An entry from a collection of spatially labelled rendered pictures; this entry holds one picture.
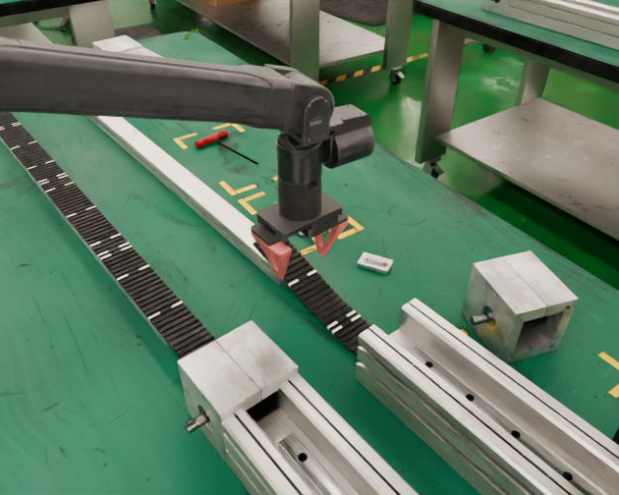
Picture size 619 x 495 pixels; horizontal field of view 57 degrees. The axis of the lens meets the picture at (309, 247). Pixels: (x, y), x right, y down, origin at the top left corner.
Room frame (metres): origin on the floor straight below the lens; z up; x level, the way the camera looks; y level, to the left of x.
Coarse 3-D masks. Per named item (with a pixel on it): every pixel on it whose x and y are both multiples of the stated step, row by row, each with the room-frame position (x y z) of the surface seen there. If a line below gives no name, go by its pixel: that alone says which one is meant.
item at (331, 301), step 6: (336, 294) 0.60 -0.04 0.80; (324, 300) 0.59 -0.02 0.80; (330, 300) 0.59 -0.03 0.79; (336, 300) 0.59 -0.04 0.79; (342, 300) 0.59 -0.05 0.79; (312, 306) 0.57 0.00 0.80; (318, 306) 0.58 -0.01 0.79; (324, 306) 0.57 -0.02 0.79; (330, 306) 0.58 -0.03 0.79; (312, 312) 0.56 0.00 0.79; (318, 312) 0.56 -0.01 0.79
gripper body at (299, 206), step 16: (320, 176) 0.62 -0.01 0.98; (288, 192) 0.60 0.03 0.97; (304, 192) 0.60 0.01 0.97; (320, 192) 0.62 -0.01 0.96; (272, 208) 0.63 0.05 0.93; (288, 208) 0.60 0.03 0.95; (304, 208) 0.60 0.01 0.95; (320, 208) 0.62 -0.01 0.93; (336, 208) 0.63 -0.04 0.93; (272, 224) 0.59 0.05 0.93; (288, 224) 0.59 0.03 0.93; (304, 224) 0.59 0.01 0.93
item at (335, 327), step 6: (348, 312) 0.57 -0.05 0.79; (354, 312) 0.57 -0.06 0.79; (342, 318) 0.56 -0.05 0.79; (348, 318) 0.56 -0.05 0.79; (354, 318) 0.56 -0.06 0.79; (360, 318) 0.56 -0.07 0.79; (330, 324) 0.54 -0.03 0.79; (336, 324) 0.54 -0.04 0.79; (342, 324) 0.54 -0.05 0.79; (348, 324) 0.55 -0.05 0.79; (330, 330) 0.54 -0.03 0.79; (336, 330) 0.53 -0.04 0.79; (342, 330) 0.54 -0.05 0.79
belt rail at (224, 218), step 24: (96, 120) 1.18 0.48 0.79; (120, 120) 1.14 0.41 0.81; (120, 144) 1.07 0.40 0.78; (144, 144) 1.02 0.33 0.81; (168, 168) 0.93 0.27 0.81; (192, 192) 0.85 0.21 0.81; (216, 216) 0.77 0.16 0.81; (240, 216) 0.77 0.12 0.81; (240, 240) 0.71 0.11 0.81; (264, 264) 0.66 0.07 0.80
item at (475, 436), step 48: (384, 336) 0.45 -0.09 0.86; (432, 336) 0.46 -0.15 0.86; (384, 384) 0.43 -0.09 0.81; (432, 384) 0.38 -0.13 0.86; (480, 384) 0.40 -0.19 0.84; (528, 384) 0.38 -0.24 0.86; (432, 432) 0.36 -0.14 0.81; (480, 432) 0.33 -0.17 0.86; (528, 432) 0.35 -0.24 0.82; (576, 432) 0.33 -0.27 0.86; (480, 480) 0.31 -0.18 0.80; (528, 480) 0.28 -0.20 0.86; (576, 480) 0.29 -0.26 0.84
